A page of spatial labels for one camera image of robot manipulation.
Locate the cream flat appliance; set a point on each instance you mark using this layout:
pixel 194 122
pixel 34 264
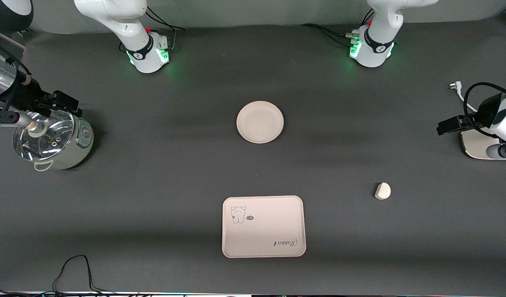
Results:
pixel 476 144

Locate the pale green cooking pot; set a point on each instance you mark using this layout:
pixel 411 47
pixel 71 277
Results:
pixel 83 142

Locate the cream rabbit print tray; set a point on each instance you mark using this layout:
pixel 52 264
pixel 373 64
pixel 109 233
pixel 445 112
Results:
pixel 263 227

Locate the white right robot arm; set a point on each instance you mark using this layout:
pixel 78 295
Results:
pixel 112 16

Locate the small white bun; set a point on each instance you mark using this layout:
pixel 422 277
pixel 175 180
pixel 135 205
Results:
pixel 383 191

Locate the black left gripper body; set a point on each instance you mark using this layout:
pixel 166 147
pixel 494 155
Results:
pixel 485 110

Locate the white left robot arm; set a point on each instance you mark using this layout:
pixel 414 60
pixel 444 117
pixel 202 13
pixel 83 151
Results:
pixel 381 24

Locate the glass pot lid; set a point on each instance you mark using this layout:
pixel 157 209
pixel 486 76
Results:
pixel 46 144

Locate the round cream plate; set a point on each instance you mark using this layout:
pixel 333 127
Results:
pixel 260 122

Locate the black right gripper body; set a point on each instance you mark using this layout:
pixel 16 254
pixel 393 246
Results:
pixel 27 94

